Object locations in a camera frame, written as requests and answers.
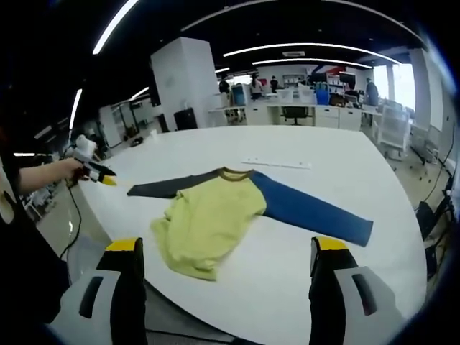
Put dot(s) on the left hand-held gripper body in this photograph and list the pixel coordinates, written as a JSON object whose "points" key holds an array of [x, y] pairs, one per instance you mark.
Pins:
{"points": [[86, 149]]}

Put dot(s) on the blue bin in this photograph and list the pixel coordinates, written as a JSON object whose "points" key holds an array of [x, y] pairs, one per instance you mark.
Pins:
{"points": [[322, 97]]}

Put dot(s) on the person's left hand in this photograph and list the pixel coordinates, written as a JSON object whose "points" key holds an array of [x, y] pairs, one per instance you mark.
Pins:
{"points": [[68, 170]]}

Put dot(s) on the white mesh chair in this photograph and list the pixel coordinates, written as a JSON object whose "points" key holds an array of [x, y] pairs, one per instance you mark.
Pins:
{"points": [[393, 129]]}

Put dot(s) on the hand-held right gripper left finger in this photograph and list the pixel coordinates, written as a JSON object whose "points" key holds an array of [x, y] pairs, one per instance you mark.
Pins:
{"points": [[125, 287]]}

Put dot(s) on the person's arm dark sleeve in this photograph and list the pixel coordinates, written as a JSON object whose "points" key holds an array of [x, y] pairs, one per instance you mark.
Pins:
{"points": [[25, 258]]}

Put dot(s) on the long ceiling light strip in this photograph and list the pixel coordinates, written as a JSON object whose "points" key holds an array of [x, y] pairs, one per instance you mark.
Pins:
{"points": [[113, 25], [309, 46], [312, 61]]}

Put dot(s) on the row of white desks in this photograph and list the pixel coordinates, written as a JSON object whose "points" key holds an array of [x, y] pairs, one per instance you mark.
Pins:
{"points": [[323, 115]]}

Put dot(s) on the black office chair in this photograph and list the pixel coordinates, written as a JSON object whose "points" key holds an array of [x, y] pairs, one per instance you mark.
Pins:
{"points": [[294, 114]]}

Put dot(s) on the yellow blue grey garment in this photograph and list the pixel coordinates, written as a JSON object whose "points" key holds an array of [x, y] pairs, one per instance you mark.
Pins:
{"points": [[212, 215]]}

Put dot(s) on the white template strip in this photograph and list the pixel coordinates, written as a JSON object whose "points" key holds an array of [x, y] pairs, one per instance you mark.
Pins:
{"points": [[276, 163]]}

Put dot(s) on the white square pillar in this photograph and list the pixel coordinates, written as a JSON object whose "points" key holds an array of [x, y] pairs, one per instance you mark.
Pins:
{"points": [[179, 82]]}

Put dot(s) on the black cabinet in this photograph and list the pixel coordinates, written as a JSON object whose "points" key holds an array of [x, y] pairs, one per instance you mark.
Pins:
{"points": [[185, 119]]}

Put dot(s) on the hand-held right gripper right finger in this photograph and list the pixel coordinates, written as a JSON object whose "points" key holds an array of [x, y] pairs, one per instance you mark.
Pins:
{"points": [[327, 287]]}

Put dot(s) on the short ceiling light strip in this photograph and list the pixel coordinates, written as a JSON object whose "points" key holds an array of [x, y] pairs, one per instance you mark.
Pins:
{"points": [[75, 108]]}

